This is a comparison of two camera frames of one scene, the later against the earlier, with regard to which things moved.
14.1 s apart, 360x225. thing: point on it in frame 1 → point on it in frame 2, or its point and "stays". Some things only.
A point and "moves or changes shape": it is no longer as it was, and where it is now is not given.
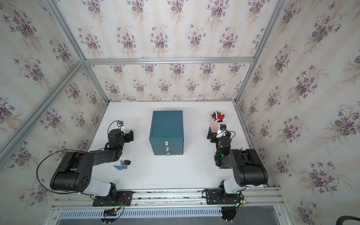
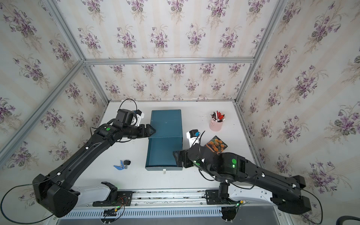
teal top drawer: [174, 142] moves or changes shape
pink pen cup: [214, 125] stays
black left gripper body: [127, 139] → [141, 133]
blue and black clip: [123, 165] stays
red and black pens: [217, 116] stays
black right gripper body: [213, 135] → [188, 162]
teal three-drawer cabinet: [166, 134] moves or changes shape
